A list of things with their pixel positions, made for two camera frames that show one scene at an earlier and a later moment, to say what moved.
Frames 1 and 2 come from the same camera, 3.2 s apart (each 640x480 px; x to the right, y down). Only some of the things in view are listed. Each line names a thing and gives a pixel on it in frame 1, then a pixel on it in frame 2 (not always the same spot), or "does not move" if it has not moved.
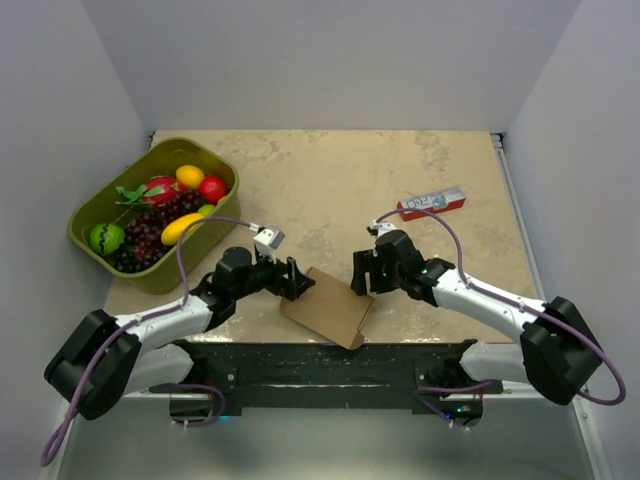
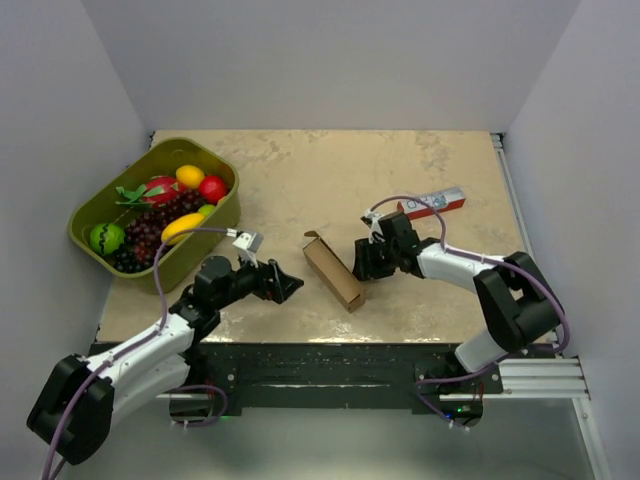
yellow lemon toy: [190, 175] does not move
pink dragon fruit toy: [159, 191] does not move
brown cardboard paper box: [332, 308] -> [333, 273]
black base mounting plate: [316, 375] does not move
